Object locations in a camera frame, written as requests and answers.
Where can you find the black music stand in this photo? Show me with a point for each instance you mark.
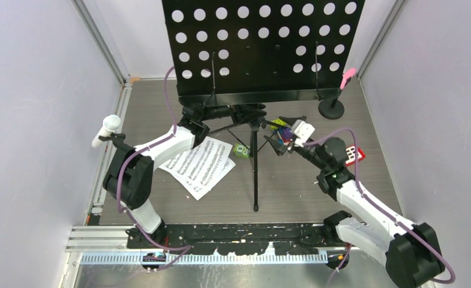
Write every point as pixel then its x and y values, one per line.
pixel 240 52

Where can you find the green owl number block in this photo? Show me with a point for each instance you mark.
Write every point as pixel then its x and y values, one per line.
pixel 241 150

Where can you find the sheet music page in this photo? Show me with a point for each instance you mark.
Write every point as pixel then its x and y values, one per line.
pixel 202 163
pixel 197 191

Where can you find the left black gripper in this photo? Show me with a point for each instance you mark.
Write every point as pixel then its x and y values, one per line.
pixel 242 113

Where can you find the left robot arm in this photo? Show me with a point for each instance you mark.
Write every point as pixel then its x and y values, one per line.
pixel 130 173

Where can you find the red white cube block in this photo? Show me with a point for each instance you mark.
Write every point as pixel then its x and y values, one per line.
pixel 351 153

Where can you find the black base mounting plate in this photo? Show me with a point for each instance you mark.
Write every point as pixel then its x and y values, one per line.
pixel 249 239

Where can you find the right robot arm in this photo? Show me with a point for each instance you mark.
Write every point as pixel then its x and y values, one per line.
pixel 410 252

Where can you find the colourful toy brick car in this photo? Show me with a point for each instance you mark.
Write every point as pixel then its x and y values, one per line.
pixel 282 130

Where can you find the black round microphone stand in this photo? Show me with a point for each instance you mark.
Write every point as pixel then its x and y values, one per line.
pixel 330 107

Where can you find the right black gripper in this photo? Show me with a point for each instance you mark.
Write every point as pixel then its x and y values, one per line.
pixel 281 149

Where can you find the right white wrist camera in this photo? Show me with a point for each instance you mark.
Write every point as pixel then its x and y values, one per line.
pixel 302 132

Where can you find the black left microphone stand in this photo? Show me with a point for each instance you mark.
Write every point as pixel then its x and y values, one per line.
pixel 116 138

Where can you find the white toy microphone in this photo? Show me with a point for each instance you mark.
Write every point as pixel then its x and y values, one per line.
pixel 110 124

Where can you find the pink toy microphone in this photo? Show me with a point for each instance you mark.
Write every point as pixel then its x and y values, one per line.
pixel 347 76

